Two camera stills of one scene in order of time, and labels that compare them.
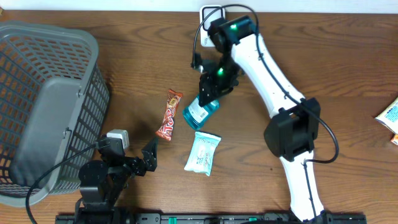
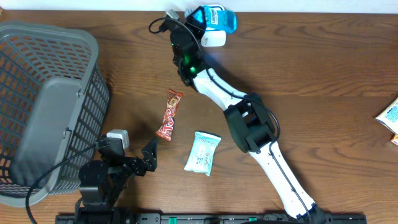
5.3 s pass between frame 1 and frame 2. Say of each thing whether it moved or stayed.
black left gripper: stayed
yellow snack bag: stayed
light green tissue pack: stayed
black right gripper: moved
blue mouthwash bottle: moved
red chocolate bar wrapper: stayed
